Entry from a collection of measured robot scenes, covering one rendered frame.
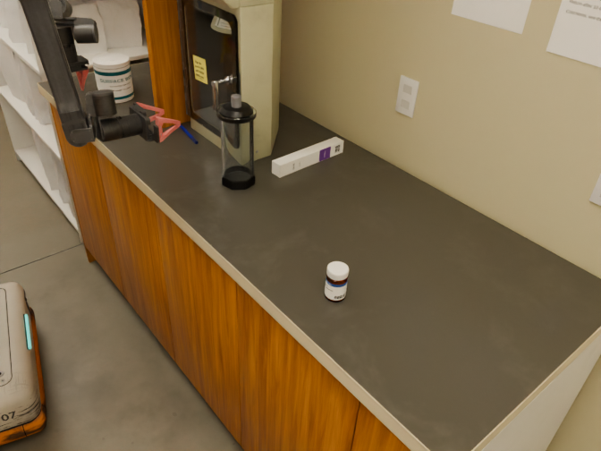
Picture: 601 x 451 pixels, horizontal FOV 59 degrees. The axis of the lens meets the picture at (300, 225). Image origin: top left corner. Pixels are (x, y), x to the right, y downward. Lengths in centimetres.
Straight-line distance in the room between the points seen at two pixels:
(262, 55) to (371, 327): 84
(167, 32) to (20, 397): 128
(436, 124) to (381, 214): 33
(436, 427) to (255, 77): 105
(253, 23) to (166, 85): 47
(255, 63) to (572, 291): 102
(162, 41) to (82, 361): 133
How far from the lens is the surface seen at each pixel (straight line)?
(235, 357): 160
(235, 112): 146
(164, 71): 187
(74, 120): 145
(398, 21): 168
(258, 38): 157
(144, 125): 147
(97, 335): 250
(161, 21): 183
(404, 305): 123
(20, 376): 207
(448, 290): 130
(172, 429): 214
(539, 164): 150
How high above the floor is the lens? 177
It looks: 36 degrees down
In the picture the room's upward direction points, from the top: 3 degrees clockwise
